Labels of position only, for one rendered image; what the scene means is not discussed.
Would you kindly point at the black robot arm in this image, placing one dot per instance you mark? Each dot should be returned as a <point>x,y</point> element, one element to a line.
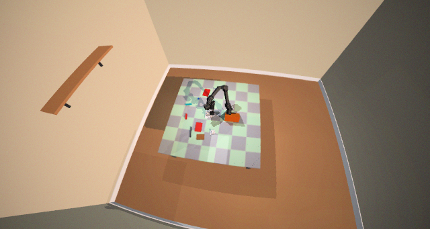
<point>210,102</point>

